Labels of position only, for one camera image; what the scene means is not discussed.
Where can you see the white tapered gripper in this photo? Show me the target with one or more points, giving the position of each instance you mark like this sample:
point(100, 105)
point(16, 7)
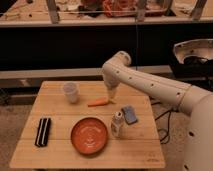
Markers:
point(111, 92)

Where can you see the wooden table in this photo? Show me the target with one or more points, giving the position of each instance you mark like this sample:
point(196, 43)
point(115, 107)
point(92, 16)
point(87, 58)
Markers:
point(61, 135)

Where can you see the translucent plastic cup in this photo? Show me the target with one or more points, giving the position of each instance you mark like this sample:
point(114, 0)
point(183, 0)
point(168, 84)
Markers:
point(70, 89)

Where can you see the orange basket in background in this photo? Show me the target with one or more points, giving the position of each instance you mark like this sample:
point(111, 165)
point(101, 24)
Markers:
point(119, 8)

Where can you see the blue sponge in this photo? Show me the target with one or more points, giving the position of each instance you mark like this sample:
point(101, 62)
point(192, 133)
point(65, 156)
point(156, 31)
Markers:
point(129, 115)

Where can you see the black striped rectangular block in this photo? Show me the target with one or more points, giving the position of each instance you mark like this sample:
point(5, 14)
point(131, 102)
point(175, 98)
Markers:
point(43, 132)

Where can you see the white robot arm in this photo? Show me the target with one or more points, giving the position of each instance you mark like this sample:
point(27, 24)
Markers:
point(186, 98)

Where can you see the small clear bottle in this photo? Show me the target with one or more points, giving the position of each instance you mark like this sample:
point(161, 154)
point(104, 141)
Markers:
point(117, 124)

